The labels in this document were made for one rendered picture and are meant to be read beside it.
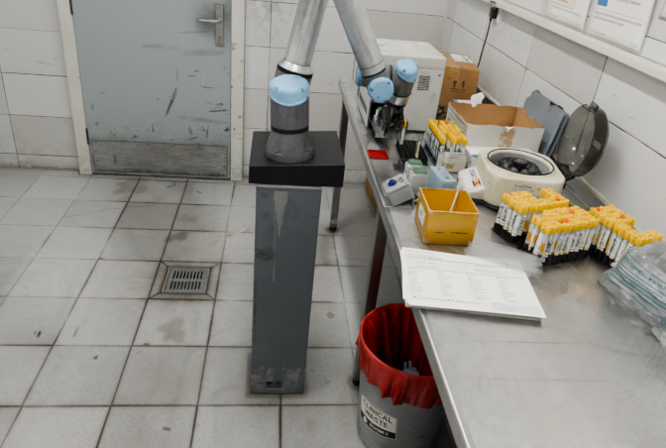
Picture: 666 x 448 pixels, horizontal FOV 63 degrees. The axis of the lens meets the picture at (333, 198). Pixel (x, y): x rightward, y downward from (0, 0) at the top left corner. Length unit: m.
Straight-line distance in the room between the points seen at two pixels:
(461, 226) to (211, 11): 2.27
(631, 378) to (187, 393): 1.51
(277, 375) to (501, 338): 1.10
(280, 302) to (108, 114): 2.07
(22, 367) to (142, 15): 1.95
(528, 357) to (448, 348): 0.16
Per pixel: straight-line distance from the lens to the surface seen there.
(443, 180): 1.56
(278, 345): 2.00
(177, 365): 2.30
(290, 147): 1.62
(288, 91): 1.58
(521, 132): 2.01
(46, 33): 3.64
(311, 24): 1.69
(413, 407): 1.80
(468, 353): 1.14
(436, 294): 1.24
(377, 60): 1.60
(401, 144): 1.99
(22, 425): 2.23
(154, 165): 3.67
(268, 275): 1.81
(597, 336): 1.31
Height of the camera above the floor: 1.61
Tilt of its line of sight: 27 degrees down
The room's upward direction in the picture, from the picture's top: 6 degrees clockwise
